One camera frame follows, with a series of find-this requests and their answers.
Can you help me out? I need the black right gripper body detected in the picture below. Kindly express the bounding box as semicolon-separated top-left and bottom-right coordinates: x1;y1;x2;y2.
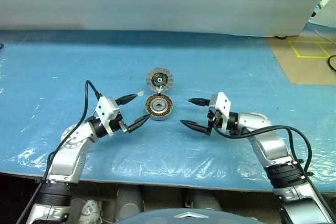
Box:
206;108;224;136

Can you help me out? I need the grey robot torso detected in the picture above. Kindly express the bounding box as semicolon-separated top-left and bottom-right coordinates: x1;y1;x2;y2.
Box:
112;207;266;224

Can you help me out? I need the white slanted panel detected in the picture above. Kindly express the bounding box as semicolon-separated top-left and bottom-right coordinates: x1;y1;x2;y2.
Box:
311;0;336;29

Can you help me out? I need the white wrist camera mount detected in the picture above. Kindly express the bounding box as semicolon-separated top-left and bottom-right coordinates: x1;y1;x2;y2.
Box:
208;91;232;134
94;96;124;137

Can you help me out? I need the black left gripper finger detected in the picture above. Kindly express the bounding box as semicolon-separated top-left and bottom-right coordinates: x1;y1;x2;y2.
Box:
115;93;139;106
127;114;152;134

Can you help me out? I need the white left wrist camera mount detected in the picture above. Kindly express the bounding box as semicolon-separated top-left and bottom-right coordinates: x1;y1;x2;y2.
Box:
94;96;124;137

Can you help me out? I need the silver round motor cover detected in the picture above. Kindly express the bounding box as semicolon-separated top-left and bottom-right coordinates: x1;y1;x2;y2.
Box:
145;67;174;93

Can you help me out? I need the motor stator with copper windings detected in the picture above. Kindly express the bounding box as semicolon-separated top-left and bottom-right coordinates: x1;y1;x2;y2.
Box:
143;94;175;123

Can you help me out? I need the blue plastic table sheet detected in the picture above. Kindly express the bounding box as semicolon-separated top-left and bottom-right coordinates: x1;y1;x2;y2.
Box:
0;29;336;192

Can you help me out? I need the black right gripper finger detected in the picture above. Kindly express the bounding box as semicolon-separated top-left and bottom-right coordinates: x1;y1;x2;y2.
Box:
179;119;212;136
187;98;211;107

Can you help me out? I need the black looped cable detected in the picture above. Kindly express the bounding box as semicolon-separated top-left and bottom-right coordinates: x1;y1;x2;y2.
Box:
327;55;336;72

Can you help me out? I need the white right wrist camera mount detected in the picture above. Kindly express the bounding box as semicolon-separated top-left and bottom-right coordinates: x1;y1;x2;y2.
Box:
208;91;232;134

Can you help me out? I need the grey rounded cylinder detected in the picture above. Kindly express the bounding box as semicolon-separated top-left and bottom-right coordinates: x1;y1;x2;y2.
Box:
114;185;144;222
183;189;223;212

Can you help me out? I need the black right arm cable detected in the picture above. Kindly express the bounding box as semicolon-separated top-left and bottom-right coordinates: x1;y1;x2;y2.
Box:
213;119;336;217

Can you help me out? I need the brown cardboard sheet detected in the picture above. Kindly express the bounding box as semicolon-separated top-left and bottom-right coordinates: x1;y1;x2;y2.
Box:
265;31;336;86

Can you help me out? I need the white crumpled object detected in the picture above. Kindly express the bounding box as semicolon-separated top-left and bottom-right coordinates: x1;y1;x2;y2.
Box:
81;199;103;222

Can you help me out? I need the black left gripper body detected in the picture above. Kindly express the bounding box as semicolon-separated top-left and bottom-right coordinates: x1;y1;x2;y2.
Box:
109;112;133;134

